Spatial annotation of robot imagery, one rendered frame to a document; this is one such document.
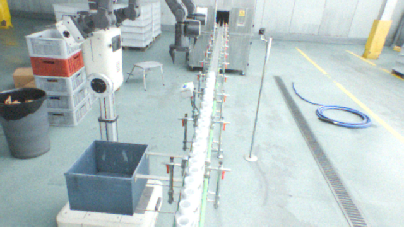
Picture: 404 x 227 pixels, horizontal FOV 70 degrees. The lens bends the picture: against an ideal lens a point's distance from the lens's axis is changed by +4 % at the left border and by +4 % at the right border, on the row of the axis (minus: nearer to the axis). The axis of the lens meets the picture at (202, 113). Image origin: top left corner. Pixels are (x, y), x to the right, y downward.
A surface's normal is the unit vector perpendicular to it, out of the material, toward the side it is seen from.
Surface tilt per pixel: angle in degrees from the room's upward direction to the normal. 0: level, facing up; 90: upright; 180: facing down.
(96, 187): 90
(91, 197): 90
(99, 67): 101
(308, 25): 90
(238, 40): 90
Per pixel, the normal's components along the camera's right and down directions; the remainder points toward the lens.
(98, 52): -0.08, 0.41
